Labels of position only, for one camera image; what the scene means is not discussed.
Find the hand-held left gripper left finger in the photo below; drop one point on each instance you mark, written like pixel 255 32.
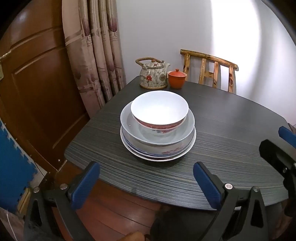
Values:
pixel 85 186

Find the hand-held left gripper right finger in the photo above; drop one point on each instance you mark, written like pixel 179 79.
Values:
pixel 207 185

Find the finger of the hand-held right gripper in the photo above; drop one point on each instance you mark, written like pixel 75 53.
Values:
pixel 275 155
pixel 286 134

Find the white bowl with red pattern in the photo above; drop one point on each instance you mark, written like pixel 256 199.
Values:
pixel 178 125
pixel 159 106

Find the plain white plate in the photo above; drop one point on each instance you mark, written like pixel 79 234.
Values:
pixel 167 159

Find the blue rimmed floral plate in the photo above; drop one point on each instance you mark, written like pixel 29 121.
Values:
pixel 161 151

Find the blue foam mat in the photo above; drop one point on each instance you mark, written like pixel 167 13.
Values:
pixel 13 162

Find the large pale grey bowl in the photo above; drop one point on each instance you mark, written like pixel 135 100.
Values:
pixel 136 131

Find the brown wooden door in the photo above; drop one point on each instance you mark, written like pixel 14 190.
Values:
pixel 34 97

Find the orange lidded cup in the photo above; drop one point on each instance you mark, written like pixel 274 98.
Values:
pixel 175 81

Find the wooden chair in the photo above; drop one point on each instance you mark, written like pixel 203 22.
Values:
pixel 209 58

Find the floral ceramic teapot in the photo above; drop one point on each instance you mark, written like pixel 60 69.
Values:
pixel 153 77

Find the beige patterned curtain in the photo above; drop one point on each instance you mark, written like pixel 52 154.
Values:
pixel 92 58

